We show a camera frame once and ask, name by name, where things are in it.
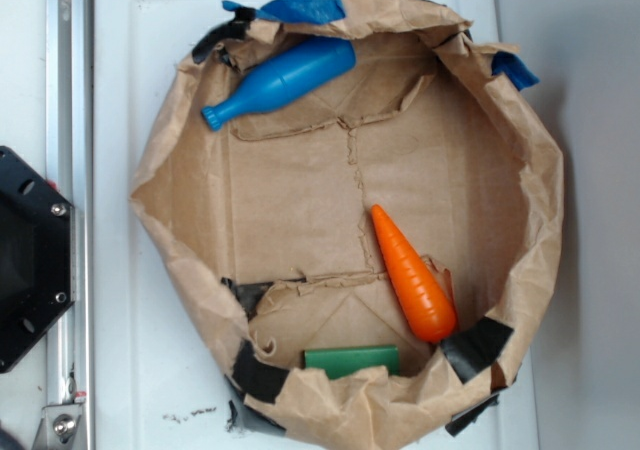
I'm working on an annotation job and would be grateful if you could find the orange plastic carrot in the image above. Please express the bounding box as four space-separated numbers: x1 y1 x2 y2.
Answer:
370 204 457 344

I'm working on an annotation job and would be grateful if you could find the aluminium frame rail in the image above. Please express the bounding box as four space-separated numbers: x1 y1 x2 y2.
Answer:
45 0 96 449

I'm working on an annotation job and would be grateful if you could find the green rectangular block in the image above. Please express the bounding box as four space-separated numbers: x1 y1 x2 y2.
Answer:
303 345 400 380

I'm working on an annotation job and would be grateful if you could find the brown paper bag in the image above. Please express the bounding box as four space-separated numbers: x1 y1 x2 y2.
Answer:
131 0 564 449

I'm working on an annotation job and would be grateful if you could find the metal corner bracket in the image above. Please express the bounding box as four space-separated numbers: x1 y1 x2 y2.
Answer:
31 403 87 450

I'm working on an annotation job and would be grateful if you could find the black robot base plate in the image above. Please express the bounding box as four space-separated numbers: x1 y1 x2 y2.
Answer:
1 146 74 374

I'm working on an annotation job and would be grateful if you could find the blue plastic bottle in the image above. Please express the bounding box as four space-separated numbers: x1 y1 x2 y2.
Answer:
201 36 356 131

